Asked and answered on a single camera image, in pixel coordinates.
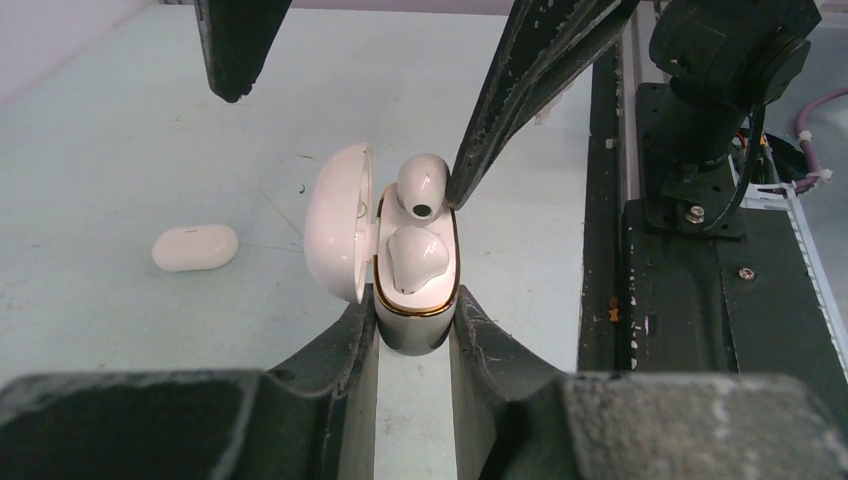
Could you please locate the white slotted cable duct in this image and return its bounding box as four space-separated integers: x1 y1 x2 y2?
742 183 847 377

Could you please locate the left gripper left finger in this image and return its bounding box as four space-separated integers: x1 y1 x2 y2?
1 292 379 479

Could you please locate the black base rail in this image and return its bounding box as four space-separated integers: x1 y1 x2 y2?
576 6 848 412

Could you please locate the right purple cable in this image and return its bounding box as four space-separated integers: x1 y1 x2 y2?
791 86 848 197

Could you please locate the white charging case with dot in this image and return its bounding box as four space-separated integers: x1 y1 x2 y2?
304 143 461 356

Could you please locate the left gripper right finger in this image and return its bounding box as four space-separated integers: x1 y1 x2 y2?
449 287 847 479

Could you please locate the white earbud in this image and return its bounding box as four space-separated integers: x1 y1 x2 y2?
396 154 449 220

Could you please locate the white closed charging case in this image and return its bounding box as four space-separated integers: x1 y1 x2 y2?
151 224 239 272

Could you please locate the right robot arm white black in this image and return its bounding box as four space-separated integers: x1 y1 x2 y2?
194 1 821 208

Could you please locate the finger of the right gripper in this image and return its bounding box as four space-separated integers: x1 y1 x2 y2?
194 0 292 103
446 0 639 210

